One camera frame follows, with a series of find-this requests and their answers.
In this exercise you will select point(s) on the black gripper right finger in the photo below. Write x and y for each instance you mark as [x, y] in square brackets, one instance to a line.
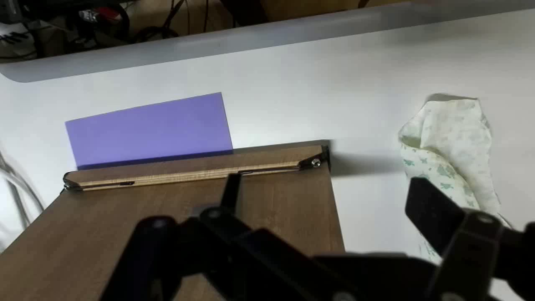
[476, 248]

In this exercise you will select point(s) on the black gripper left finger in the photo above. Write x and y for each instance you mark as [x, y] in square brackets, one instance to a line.
[240, 261]

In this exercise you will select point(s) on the white green patterned cloth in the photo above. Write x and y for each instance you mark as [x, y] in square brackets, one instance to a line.
[449, 143]

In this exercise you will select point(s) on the wooden stand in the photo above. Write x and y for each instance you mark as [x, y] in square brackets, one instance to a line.
[71, 251]

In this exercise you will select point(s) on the purple paper sheet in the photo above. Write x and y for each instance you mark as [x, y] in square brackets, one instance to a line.
[168, 129]

